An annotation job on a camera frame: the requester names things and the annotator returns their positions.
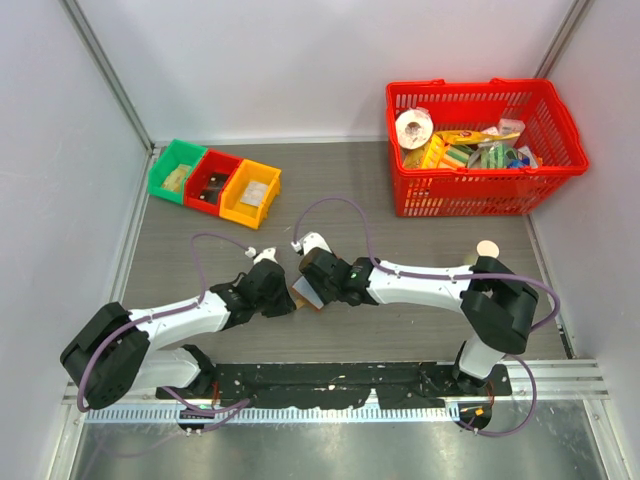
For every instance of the silver card in yellow bin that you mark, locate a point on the silver card in yellow bin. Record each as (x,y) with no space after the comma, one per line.
(254,193)

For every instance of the green white package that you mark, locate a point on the green white package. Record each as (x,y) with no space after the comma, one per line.
(494,156)

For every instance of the yellow plastic bin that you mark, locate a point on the yellow plastic bin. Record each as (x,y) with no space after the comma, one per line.
(233,210)

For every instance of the brown leather card holder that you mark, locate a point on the brown leather card holder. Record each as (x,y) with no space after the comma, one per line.
(304,290)

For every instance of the yellow snack packets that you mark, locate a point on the yellow snack packets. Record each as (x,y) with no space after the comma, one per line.
(450,149)

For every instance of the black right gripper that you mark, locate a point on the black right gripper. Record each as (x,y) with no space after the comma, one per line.
(326,295)

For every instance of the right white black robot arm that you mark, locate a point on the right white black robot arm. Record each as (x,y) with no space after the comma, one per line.
(499,307)

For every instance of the green plastic bin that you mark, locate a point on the green plastic bin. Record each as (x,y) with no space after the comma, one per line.
(177,152)

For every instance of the green bottle white cap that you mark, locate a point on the green bottle white cap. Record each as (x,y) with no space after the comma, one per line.
(484,248)

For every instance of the gold cards in green bin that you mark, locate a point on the gold cards in green bin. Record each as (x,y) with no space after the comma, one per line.
(175,180)

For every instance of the red shopping basket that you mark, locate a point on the red shopping basket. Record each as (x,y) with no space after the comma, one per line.
(550,132)

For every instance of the blue white package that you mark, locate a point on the blue white package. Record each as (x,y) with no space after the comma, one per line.
(525,157)

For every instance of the white pink box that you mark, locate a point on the white pink box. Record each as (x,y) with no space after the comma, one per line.
(506,129)

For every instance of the black cards in red bin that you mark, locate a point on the black cards in red bin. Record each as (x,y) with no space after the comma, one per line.
(212,190)

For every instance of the red plastic bin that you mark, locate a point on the red plastic bin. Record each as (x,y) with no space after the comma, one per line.
(205,184)

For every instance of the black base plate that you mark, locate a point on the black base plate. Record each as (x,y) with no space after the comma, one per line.
(338,386)

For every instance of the white tape roll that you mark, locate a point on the white tape roll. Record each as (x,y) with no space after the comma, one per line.
(414,128)

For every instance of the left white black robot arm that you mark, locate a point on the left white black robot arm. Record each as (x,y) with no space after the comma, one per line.
(120,350)

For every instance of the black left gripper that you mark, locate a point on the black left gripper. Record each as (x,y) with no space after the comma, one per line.
(285,304)

